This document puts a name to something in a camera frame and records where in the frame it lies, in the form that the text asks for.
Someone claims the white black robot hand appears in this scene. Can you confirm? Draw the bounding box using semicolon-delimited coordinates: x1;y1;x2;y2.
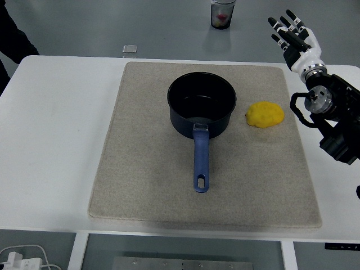
267;9;328;79

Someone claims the blue pot with handle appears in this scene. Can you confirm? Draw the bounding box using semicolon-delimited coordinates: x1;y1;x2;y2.
167;71;237;193

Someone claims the black cup with contents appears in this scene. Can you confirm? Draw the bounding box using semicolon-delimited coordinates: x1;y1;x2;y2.
210;0;236;30

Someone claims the beige fabric mat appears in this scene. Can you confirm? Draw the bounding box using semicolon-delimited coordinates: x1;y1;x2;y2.
88;61;323;229

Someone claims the black table control panel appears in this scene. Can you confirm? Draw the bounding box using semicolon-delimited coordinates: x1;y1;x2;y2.
325;242;360;250

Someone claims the white table leg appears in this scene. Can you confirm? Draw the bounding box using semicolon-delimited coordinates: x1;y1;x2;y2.
280;240;298;270
66;232;90;270

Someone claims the person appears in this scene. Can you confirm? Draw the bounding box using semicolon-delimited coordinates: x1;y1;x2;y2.
0;0;40;96

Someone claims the white power strip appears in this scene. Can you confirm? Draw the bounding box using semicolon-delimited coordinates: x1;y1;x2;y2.
2;251;43;270

